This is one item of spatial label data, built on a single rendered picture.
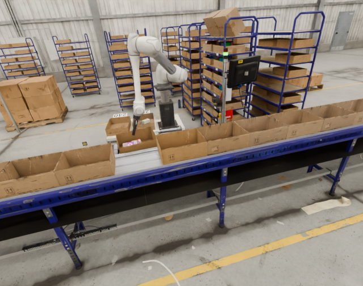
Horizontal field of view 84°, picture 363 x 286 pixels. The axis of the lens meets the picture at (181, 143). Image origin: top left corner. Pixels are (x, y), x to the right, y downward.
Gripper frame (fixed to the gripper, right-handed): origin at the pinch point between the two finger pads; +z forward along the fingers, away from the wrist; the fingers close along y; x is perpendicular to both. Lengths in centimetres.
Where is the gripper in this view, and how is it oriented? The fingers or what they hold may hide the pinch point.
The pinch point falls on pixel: (133, 131)
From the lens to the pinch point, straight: 228.7
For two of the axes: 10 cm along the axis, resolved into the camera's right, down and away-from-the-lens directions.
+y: -2.6, -4.6, 8.5
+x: -9.3, -1.2, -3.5
